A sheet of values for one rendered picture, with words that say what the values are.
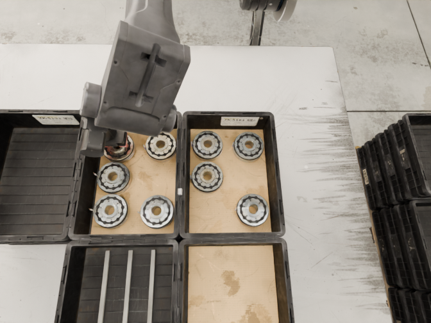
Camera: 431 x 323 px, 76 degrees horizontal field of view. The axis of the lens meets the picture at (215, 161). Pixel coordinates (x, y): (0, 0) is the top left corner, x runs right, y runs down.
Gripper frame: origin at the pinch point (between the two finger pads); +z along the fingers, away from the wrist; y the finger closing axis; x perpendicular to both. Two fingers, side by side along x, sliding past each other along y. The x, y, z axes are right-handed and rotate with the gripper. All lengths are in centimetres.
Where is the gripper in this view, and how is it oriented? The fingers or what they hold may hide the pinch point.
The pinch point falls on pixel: (116, 144)
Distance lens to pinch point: 95.9
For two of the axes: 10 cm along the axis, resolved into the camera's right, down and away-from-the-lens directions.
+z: -0.3, 3.3, 9.4
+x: -0.2, -9.5, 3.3
